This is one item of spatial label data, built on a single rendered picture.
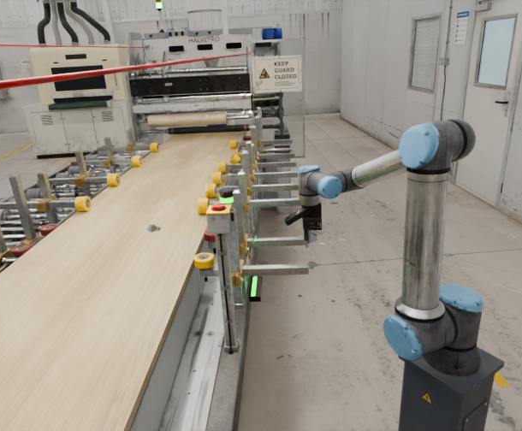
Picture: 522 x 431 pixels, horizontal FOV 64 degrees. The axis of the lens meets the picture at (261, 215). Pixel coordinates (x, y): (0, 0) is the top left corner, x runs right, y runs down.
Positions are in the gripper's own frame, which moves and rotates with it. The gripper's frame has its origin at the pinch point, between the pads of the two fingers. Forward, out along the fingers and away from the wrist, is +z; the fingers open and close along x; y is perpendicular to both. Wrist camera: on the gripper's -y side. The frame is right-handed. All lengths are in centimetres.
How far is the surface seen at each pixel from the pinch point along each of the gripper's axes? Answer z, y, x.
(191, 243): -8, -50, -11
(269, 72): -64, -19, 247
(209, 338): 20, -40, -39
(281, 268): -2.6, -10.6, -26.6
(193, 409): 20, -39, -74
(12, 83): -82, -35, -131
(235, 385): 12, -26, -73
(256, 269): -2.5, -20.8, -26.7
